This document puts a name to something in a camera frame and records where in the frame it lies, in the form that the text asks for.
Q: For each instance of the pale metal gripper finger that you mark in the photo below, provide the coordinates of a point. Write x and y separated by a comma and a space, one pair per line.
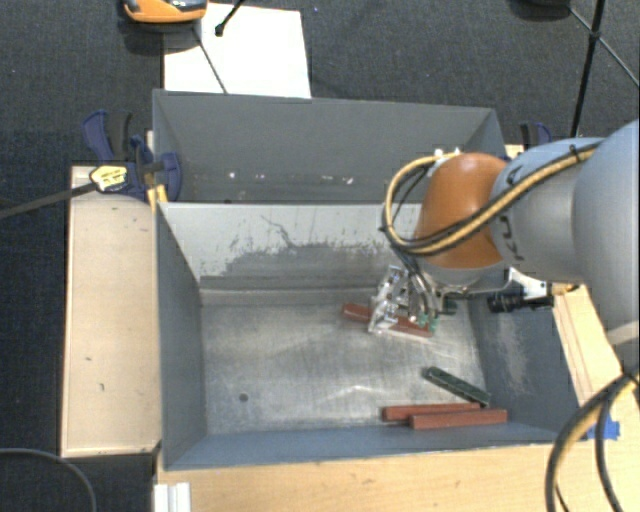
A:
384, 295
382, 321

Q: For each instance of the red-brown block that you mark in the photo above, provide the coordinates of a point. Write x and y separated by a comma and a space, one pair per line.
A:
425, 412
356, 312
460, 419

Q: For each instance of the grey metal bin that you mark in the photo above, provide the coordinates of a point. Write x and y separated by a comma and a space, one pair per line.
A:
300, 360

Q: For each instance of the dark green flat block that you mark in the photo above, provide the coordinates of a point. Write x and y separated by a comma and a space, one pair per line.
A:
457, 386

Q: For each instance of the pale wood flat board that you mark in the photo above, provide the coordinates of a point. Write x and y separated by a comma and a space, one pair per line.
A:
110, 325

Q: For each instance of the black cylinder on white bracket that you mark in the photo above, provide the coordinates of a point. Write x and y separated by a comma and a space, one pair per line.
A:
515, 300

